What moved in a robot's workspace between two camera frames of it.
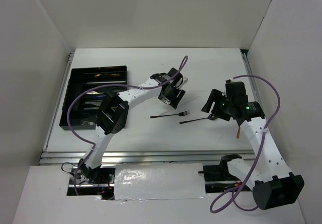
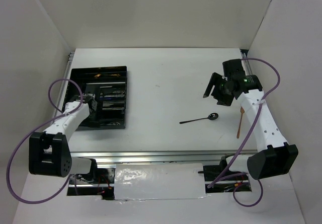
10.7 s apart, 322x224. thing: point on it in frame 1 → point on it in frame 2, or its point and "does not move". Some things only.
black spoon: x=213 y=117 does not move
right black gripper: x=214 y=96 → x=225 y=100
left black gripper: x=174 y=101 → x=97 y=117
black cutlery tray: x=84 y=110 does not move
